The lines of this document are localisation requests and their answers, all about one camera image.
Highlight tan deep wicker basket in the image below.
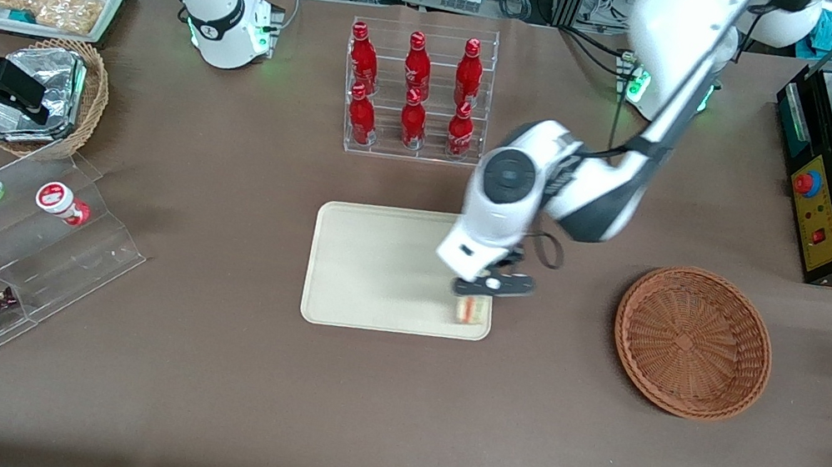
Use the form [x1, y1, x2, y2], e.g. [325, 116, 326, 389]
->
[0, 27, 118, 171]

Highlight brown round wicker basket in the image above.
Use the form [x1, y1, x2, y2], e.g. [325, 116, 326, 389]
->
[600, 256, 786, 432]

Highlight beige plastic tray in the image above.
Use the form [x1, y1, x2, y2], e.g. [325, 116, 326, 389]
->
[298, 189, 510, 354]

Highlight clear acrylic tiered stand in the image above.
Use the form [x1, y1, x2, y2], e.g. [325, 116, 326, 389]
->
[0, 138, 163, 455]

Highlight triangular sandwich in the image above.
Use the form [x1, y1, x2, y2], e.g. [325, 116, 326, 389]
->
[451, 290, 494, 331]

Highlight red lid yogurt cup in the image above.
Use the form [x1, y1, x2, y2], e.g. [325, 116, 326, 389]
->
[32, 178, 96, 229]

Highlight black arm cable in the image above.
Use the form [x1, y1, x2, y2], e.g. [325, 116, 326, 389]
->
[519, 78, 659, 284]

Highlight silver foil wrapped packages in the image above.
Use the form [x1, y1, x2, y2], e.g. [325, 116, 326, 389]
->
[0, 38, 92, 154]

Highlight teal crumpled bag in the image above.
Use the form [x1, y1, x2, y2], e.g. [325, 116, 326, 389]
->
[807, 6, 832, 53]

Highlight red cola bottle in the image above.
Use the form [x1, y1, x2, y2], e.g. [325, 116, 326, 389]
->
[342, 20, 388, 98]
[450, 36, 490, 109]
[398, 30, 441, 102]
[395, 86, 434, 153]
[341, 82, 383, 148]
[443, 98, 481, 163]

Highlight clear acrylic bottle rack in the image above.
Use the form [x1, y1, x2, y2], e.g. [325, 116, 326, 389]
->
[329, 8, 505, 176]

